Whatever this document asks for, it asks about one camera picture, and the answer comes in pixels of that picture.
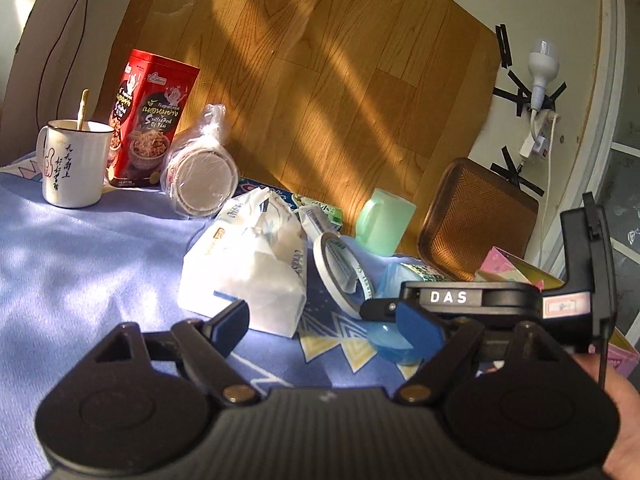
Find white window frame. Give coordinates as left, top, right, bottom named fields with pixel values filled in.
left=547, top=0, right=640, bottom=281

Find white light bulb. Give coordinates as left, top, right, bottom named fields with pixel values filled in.
left=527, top=37, right=559, bottom=112

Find white enamel mug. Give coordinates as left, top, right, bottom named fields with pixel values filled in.
left=36, top=119, right=116, bottom=208

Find person's right hand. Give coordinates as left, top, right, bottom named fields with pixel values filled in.
left=574, top=352, right=640, bottom=480

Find white power strip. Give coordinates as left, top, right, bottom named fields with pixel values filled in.
left=530, top=109, right=562, bottom=158

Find blue-green toothpaste box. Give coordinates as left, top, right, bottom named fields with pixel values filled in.
left=237, top=176, right=346, bottom=233

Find wooden stick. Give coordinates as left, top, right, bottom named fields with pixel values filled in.
left=76, top=88, right=91, bottom=131

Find green plastic cup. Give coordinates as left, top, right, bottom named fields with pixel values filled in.
left=355, top=188, right=417, bottom=257

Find blue plastic case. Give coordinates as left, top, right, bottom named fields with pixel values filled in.
left=367, top=261, right=427, bottom=367

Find white tape roll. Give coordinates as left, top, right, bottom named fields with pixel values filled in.
left=312, top=232, right=373, bottom=321

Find white tissue pack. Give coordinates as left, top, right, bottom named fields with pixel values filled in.
left=178, top=186, right=309, bottom=338

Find plastic-wrapped paper bowls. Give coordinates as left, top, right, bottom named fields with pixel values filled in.
left=161, top=103, right=240, bottom=220

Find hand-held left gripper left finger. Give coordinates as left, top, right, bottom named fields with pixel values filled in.
left=90, top=300, right=262, bottom=406

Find black tape cross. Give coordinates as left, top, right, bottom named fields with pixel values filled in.
left=490, top=145, right=546, bottom=198
left=492, top=69, right=568, bottom=117

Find red snack tin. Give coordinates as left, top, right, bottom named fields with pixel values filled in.
left=106, top=49, right=201, bottom=190

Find brown woven tray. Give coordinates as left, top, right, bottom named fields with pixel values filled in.
left=418, top=157, right=540, bottom=282

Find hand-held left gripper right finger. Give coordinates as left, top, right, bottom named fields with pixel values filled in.
left=394, top=301, right=571, bottom=405

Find wood-pattern wall sheet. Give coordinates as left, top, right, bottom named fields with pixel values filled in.
left=102, top=0, right=502, bottom=256

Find white power cable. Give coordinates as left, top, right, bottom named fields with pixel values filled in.
left=540, top=115, right=560, bottom=261

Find pink biscuit tin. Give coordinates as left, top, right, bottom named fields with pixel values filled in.
left=472, top=246, right=640, bottom=378

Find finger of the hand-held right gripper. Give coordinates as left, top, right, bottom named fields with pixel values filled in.
left=359, top=298, right=402, bottom=323

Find pair of black tape strips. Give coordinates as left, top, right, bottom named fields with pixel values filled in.
left=494, top=23, right=515, bottom=69

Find green-white patterned packet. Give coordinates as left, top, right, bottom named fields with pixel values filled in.
left=400, top=261, right=452, bottom=285

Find thin black wall cable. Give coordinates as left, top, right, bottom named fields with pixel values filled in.
left=37, top=0, right=98, bottom=131

